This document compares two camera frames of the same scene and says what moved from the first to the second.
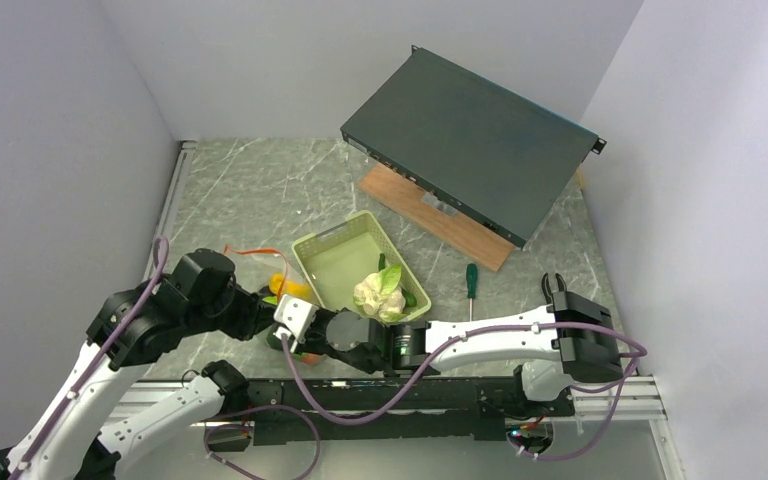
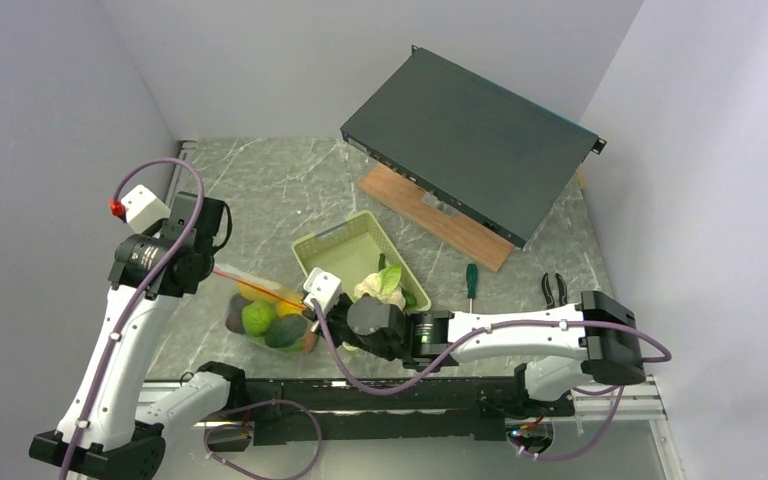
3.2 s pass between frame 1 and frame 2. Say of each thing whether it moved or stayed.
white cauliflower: stayed
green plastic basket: stayed
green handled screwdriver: stayed
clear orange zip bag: moved
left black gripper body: moved
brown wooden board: stayed
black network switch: stayed
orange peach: moved
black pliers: stayed
